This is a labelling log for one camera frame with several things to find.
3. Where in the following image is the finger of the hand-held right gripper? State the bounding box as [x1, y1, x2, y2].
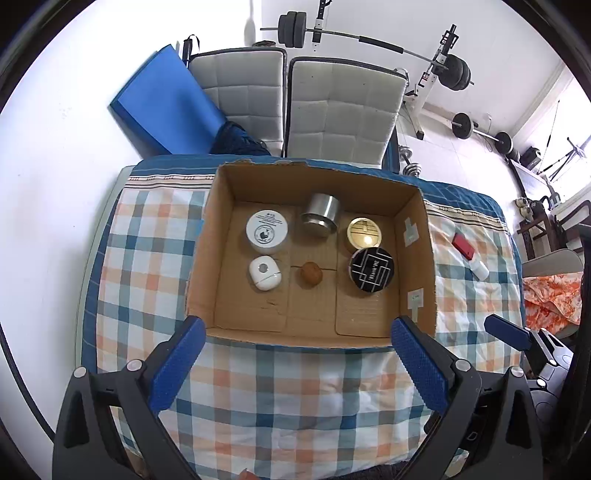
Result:
[484, 314, 533, 352]

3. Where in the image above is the small red box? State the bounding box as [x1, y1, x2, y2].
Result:
[451, 232, 474, 258]

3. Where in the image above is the black speaker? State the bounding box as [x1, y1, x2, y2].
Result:
[519, 147, 543, 171]

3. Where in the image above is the short barbell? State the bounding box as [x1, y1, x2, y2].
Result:
[451, 112, 514, 155]

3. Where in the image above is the gold round tin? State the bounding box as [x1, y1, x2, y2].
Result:
[346, 217, 385, 254]

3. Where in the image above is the cardboard box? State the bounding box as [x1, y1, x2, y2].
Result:
[185, 159, 438, 349]

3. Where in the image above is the blue foam mat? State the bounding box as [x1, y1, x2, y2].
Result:
[108, 44, 227, 155]

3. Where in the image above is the white round jar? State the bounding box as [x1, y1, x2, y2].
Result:
[246, 210, 289, 254]

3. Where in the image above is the checked tablecloth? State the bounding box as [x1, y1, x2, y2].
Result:
[78, 154, 525, 476]

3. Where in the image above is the black round tin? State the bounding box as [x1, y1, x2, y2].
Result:
[348, 247, 395, 292]

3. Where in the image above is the dark blue cloth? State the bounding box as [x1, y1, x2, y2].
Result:
[210, 121, 271, 157]

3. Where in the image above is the chrome dumbbell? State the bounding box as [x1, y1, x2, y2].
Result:
[397, 147, 423, 178]

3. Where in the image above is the long barbell with black plates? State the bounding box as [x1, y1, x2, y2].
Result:
[259, 11, 475, 90]

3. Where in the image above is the grey chair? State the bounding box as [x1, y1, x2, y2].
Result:
[522, 249, 585, 280]

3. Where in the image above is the orange floral cloth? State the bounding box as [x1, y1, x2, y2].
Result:
[522, 272, 585, 335]

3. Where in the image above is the small brown ball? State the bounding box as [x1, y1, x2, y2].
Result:
[299, 261, 323, 288]

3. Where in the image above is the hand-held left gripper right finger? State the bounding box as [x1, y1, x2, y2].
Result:
[390, 315, 546, 480]

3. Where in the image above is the window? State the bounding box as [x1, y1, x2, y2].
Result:
[549, 69, 591, 208]

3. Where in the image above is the black tripod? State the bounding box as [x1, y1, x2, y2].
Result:
[540, 99, 591, 181]

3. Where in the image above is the dark blue patterned panel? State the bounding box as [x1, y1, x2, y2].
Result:
[382, 134, 400, 172]

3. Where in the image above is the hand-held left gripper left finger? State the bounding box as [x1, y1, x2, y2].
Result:
[52, 315, 207, 480]

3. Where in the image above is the white earbud case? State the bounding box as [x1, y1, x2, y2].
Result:
[248, 255, 283, 292]

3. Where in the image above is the silver round tin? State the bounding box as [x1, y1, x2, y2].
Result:
[300, 193, 340, 238]

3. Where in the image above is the brown wooden chair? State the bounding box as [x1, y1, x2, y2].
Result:
[516, 203, 578, 259]

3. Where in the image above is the white padded chair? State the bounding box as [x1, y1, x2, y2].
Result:
[187, 46, 288, 158]
[283, 56, 409, 168]

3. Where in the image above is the white barbell rack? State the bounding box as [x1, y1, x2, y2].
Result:
[311, 0, 458, 141]

